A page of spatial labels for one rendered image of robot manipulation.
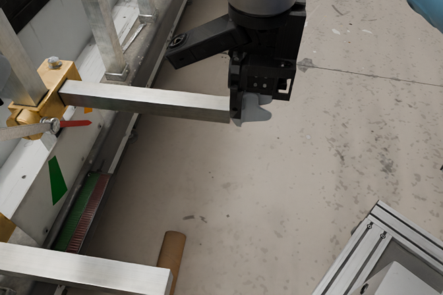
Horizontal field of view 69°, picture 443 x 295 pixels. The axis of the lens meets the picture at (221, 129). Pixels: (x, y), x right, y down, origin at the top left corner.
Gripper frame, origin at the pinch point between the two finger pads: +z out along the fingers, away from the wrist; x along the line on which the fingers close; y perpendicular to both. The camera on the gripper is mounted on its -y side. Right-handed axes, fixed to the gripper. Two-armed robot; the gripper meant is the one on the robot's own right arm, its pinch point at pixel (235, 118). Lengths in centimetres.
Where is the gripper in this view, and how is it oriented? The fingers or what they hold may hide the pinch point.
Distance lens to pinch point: 51.0
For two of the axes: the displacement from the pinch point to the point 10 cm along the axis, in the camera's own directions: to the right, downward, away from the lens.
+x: 1.5, -7.6, 6.3
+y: 9.9, 1.2, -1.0
